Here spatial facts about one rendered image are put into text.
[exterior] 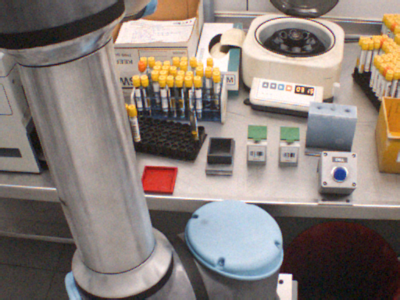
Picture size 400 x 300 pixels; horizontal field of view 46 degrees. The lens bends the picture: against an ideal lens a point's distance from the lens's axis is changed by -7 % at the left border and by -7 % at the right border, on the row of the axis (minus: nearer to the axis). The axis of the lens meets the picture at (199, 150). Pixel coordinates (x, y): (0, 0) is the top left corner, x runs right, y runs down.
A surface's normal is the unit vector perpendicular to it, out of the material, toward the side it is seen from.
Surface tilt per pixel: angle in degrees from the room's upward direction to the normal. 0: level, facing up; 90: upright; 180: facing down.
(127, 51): 94
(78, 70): 81
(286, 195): 0
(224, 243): 8
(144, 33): 1
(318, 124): 90
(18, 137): 90
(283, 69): 90
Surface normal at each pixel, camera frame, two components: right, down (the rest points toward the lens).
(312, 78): -0.27, 0.66
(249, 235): 0.07, -0.78
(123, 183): 0.72, 0.33
